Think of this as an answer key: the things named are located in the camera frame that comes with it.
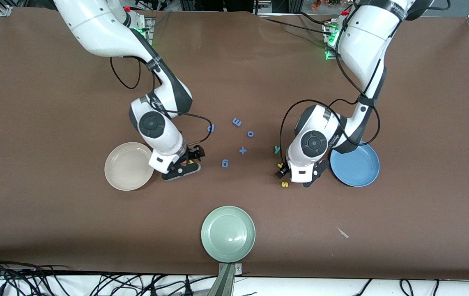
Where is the black cable on table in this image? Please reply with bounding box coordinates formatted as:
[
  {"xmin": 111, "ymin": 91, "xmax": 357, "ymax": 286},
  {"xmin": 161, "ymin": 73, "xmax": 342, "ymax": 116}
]
[{"xmin": 259, "ymin": 12, "xmax": 330, "ymax": 35}]

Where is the grey metal post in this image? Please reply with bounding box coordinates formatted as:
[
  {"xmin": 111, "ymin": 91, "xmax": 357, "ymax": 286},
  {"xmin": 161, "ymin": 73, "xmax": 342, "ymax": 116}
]
[{"xmin": 207, "ymin": 262, "xmax": 244, "ymax": 296}]

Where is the thick black floor cable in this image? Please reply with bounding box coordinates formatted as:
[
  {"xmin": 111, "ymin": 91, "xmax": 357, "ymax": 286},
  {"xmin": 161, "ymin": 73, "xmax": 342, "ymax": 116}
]
[{"xmin": 0, "ymin": 263, "xmax": 108, "ymax": 277}]

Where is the orange red decorative object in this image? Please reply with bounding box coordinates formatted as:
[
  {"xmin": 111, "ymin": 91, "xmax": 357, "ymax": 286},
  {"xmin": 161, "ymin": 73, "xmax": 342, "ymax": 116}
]
[{"xmin": 311, "ymin": 0, "xmax": 344, "ymax": 9}]

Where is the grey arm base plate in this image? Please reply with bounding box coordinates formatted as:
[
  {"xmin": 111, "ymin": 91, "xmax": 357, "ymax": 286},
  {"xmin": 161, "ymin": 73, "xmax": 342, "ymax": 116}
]
[
  {"xmin": 323, "ymin": 21, "xmax": 342, "ymax": 61},
  {"xmin": 134, "ymin": 12, "xmax": 155, "ymax": 46}
]

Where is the beige round plate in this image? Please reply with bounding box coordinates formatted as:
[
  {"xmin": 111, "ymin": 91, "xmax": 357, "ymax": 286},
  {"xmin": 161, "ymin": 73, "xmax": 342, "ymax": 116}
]
[{"xmin": 104, "ymin": 142, "xmax": 155, "ymax": 191}]

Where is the brown table cover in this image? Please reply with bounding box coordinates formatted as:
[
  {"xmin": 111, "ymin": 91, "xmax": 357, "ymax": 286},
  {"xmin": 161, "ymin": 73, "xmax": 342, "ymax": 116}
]
[{"xmin": 0, "ymin": 7, "xmax": 469, "ymax": 281}]

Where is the blue round plate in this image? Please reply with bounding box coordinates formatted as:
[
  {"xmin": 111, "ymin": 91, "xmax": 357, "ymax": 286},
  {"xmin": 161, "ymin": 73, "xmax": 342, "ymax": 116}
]
[{"xmin": 330, "ymin": 142, "xmax": 380, "ymax": 188}]

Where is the green round plate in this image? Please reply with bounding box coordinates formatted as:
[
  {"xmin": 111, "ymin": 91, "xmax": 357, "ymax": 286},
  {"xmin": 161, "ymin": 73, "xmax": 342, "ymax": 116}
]
[{"xmin": 201, "ymin": 206, "xmax": 256, "ymax": 263}]

